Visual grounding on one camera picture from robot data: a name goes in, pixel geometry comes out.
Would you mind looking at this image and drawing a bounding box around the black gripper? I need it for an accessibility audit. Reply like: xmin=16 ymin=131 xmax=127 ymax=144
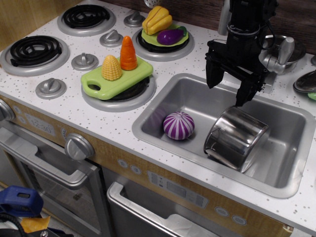
xmin=205 ymin=21 xmax=270 ymax=107

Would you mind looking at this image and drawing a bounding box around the stainless steel pot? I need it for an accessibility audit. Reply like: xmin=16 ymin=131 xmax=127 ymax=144
xmin=203 ymin=106 xmax=270 ymax=173

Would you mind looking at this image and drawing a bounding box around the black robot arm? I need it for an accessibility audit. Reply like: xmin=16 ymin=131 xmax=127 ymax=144
xmin=205 ymin=0 xmax=278 ymax=107

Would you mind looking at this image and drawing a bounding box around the silver sink basin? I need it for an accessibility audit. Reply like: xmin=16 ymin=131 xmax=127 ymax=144
xmin=132 ymin=74 xmax=316 ymax=198

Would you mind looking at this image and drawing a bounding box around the silver toy faucet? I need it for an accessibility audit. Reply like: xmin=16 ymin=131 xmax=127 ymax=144
xmin=218 ymin=0 xmax=295 ymax=93

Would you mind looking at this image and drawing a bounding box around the purple striped toy onion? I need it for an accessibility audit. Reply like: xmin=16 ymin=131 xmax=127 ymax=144
xmin=162 ymin=112 xmax=195 ymax=140

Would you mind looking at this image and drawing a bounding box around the silver metal bowl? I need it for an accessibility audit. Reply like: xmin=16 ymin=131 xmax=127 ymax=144
xmin=265 ymin=35 xmax=306 ymax=73

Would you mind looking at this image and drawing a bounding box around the purple toy eggplant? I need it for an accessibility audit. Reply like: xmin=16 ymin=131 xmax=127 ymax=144
xmin=157 ymin=26 xmax=187 ymax=45

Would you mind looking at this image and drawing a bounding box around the silver pan lid right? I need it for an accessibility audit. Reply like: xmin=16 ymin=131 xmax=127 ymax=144
xmin=293 ymin=71 xmax=316 ymax=93

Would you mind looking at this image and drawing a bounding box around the green toy item right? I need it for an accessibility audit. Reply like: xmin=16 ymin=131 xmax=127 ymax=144
xmin=308 ymin=93 xmax=316 ymax=101

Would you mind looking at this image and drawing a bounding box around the green toy plate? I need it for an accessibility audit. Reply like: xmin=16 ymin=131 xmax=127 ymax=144
xmin=141 ymin=24 xmax=189 ymax=47

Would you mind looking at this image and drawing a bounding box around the back right stove burner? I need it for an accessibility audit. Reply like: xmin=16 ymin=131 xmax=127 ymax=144
xmin=132 ymin=30 xmax=195 ymax=62

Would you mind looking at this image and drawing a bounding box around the stove burner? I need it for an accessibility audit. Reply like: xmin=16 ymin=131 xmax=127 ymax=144
xmin=81 ymin=76 xmax=156 ymax=113
xmin=57 ymin=4 xmax=116 ymax=37
xmin=0 ymin=36 xmax=70 ymax=77
xmin=132 ymin=30 xmax=195 ymax=62

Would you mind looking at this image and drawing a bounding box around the yellow toy bell pepper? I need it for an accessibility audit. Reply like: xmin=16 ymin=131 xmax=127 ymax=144
xmin=142 ymin=6 xmax=173 ymax=36

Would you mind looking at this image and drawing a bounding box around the front right stove burner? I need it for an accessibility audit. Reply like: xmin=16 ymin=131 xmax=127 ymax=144
xmin=81 ymin=76 xmax=156 ymax=113

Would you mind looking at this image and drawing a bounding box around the orange toy carrot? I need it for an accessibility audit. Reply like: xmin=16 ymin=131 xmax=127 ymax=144
xmin=120 ymin=36 xmax=138 ymax=71

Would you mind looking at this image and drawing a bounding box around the silver slotted spoon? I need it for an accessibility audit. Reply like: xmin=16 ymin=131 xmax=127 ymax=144
xmin=144 ymin=0 xmax=161 ymax=8

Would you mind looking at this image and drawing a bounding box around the silver stove knob back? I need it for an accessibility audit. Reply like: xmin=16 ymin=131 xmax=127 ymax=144
xmin=124 ymin=11 xmax=145 ymax=28

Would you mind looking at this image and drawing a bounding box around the silver stove knob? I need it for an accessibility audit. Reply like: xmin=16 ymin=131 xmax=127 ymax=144
xmin=124 ymin=11 xmax=145 ymax=28
xmin=99 ymin=30 xmax=123 ymax=47
xmin=71 ymin=53 xmax=99 ymax=71
xmin=35 ymin=78 xmax=67 ymax=100

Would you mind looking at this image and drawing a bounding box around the yellow toy corn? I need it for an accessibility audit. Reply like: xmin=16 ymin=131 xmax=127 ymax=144
xmin=101 ymin=55 xmax=122 ymax=81

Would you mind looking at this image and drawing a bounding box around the green toy cutting board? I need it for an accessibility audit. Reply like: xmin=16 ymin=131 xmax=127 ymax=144
xmin=81 ymin=57 xmax=153 ymax=100

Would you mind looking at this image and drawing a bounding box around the silver stove knob upper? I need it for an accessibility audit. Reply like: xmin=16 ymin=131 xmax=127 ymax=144
xmin=99 ymin=30 xmax=123 ymax=47

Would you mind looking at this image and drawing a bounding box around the silver stove knob middle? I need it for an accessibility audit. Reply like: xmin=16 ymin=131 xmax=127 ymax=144
xmin=71 ymin=53 xmax=99 ymax=71

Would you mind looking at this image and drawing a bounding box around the toy dishwasher door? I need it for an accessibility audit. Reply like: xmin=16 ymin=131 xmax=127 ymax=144
xmin=103 ymin=169 xmax=237 ymax=237

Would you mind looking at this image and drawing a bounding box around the back left stove burner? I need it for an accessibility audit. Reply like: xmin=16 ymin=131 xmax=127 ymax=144
xmin=57 ymin=4 xmax=116 ymax=37

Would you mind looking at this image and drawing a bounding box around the silver oven dial knob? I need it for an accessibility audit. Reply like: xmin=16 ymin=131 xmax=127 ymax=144
xmin=64 ymin=133 xmax=95 ymax=161

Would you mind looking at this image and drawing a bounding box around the silver stove knob front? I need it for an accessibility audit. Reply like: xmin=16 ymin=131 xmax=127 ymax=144
xmin=35 ymin=78 xmax=67 ymax=100

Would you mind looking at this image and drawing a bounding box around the toy oven door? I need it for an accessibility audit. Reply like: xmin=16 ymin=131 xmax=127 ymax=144
xmin=0 ymin=121 xmax=113 ymax=237

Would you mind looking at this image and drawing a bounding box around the front left stove burner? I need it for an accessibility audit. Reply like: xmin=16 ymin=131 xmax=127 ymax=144
xmin=0 ymin=36 xmax=70 ymax=77

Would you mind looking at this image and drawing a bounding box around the silver oven dial left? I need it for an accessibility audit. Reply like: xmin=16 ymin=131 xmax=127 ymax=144
xmin=0 ymin=99 xmax=15 ymax=121

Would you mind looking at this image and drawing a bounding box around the blue clamp tool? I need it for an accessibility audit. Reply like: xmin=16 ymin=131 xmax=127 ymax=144
xmin=0 ymin=186 xmax=43 ymax=217

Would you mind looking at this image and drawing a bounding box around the yellow tape piece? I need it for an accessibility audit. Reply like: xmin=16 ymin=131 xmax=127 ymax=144
xmin=20 ymin=216 xmax=50 ymax=234

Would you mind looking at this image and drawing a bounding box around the black cable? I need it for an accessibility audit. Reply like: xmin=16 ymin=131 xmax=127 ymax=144
xmin=0 ymin=213 xmax=25 ymax=237

